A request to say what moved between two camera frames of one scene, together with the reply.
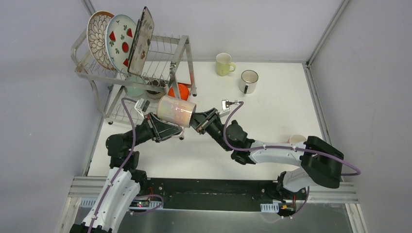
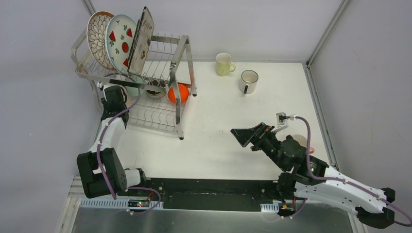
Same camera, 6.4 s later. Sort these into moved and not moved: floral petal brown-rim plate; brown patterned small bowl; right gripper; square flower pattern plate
Moved: right gripper
Not moved: floral petal brown-rim plate; square flower pattern plate; brown patterned small bowl
